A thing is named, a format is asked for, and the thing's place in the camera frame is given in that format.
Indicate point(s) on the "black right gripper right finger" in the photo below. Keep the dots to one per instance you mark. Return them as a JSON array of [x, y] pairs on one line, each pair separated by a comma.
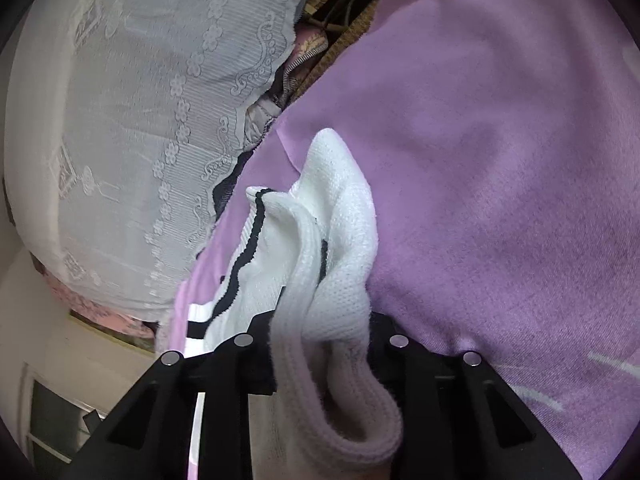
[[460, 420]]

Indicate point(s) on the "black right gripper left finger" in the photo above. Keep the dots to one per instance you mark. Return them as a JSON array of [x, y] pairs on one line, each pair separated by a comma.
[[148, 433]]

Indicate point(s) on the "white sock with black stripes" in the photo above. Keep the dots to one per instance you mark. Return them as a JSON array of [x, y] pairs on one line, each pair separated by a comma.
[[304, 256]]

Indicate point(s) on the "pink floral curtain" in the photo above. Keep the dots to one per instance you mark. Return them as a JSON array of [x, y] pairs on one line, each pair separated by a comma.
[[105, 320]]

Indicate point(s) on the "purple cartoon bed cover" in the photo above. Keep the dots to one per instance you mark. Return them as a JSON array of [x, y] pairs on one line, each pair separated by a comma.
[[500, 139]]

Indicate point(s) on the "white lace cloth cover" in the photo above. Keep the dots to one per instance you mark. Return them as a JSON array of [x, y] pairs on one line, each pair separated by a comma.
[[122, 117]]

